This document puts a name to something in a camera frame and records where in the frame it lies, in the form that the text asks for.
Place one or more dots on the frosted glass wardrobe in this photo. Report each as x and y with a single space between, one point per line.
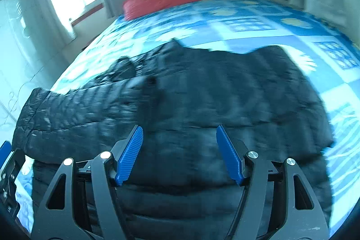
19 46

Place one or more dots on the black puffer jacket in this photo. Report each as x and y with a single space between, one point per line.
197 93

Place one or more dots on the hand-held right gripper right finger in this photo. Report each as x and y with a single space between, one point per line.
229 155

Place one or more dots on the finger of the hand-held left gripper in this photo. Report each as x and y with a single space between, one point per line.
9 172

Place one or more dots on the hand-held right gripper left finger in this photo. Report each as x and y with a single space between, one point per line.
129 155

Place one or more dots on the blue leaf-print blanket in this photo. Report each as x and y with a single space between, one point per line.
253 20

